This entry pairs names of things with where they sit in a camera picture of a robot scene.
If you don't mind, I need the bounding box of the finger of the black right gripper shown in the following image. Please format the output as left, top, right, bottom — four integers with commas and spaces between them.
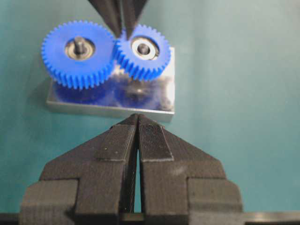
88, 0, 122, 38
122, 0, 148, 39

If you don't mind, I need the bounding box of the steel shaft under large gear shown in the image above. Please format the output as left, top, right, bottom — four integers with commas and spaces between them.
74, 36, 86, 55

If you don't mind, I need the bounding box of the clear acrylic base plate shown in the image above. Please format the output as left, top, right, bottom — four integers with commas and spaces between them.
46, 47, 175, 122

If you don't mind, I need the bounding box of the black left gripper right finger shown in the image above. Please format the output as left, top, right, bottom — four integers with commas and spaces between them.
138, 114, 243, 225

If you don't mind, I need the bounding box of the small blue plastic gear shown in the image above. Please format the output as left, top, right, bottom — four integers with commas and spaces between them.
112, 24, 171, 81

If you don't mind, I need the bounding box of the large blue plastic gear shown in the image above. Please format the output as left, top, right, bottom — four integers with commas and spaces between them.
41, 21, 114, 90

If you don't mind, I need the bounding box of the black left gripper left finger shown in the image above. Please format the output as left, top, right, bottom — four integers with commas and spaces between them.
19, 114, 138, 225

